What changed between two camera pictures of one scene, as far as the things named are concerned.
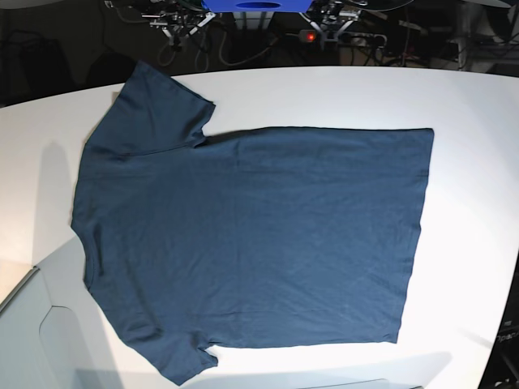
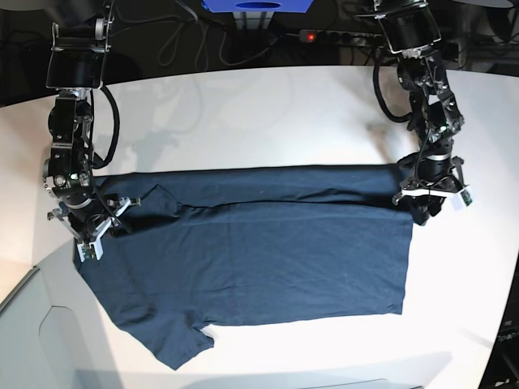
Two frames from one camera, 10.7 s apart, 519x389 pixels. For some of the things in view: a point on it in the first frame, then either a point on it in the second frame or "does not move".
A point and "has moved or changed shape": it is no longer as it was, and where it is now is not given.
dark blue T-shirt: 247,238 has moved or changed shape
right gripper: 331,20 -> 431,181
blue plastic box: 257,6 does not move
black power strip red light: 311,36 does not move
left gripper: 178,24 -> 90,213
